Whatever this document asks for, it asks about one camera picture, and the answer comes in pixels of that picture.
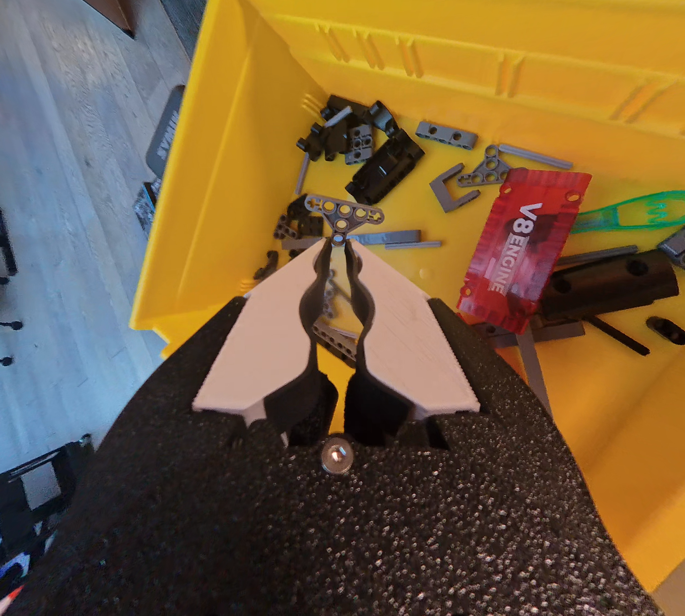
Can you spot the grey T-shaped beam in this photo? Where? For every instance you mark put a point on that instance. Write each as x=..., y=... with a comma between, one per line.
x=342, y=212

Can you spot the pile of red black beams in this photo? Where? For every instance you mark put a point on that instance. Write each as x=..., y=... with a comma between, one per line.
x=385, y=166

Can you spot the dark grey printed box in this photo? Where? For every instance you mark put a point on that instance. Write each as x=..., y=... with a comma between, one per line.
x=166, y=145

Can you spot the yellow plastic bin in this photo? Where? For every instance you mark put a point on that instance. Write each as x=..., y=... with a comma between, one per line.
x=241, y=145

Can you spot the green transparent tool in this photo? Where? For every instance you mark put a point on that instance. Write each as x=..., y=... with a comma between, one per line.
x=610, y=217

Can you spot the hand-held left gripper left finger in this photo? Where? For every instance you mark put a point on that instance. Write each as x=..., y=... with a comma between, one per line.
x=257, y=348

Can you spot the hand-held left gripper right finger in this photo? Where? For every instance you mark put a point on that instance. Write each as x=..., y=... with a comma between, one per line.
x=417, y=354

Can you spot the red transparent printed panel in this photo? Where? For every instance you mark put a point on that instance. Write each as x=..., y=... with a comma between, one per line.
x=524, y=241

